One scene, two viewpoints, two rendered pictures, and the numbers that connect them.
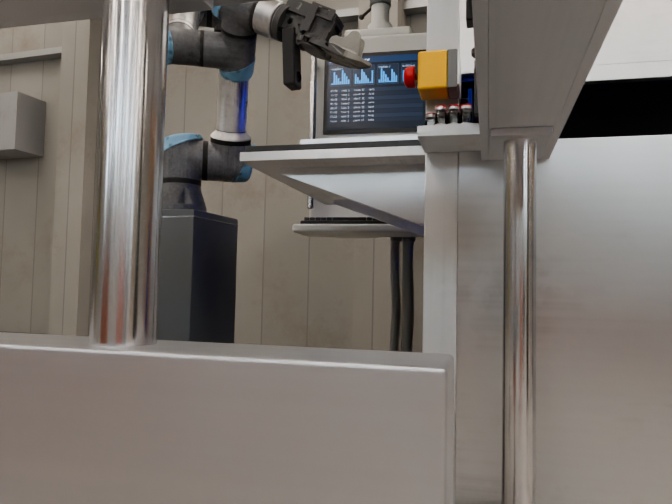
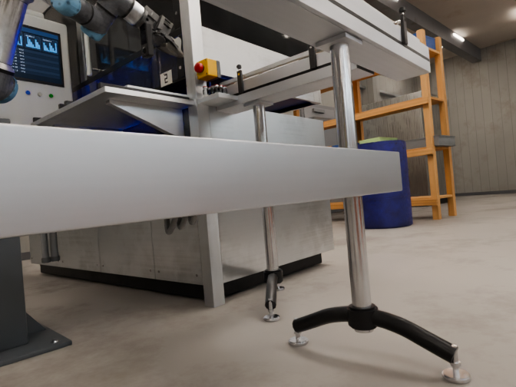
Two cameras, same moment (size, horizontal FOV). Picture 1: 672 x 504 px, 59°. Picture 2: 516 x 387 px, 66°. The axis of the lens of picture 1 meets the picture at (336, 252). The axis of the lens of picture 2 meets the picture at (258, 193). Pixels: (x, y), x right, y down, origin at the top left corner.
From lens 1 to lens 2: 1.24 m
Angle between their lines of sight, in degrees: 63
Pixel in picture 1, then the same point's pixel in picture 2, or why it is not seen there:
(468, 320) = not seen: hidden behind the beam
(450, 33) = (200, 51)
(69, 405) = (361, 164)
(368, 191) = (157, 119)
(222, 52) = (100, 21)
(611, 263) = not seen: hidden behind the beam
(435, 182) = (202, 118)
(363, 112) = (16, 64)
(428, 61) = (210, 63)
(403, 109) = (46, 69)
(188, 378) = (375, 156)
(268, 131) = not seen: outside the picture
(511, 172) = (261, 117)
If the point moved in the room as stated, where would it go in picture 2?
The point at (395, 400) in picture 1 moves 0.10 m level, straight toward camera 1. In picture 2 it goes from (396, 158) to (431, 153)
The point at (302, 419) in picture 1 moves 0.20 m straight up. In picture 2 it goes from (388, 163) to (382, 94)
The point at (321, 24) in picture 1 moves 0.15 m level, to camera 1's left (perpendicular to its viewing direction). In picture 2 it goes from (164, 28) to (135, 13)
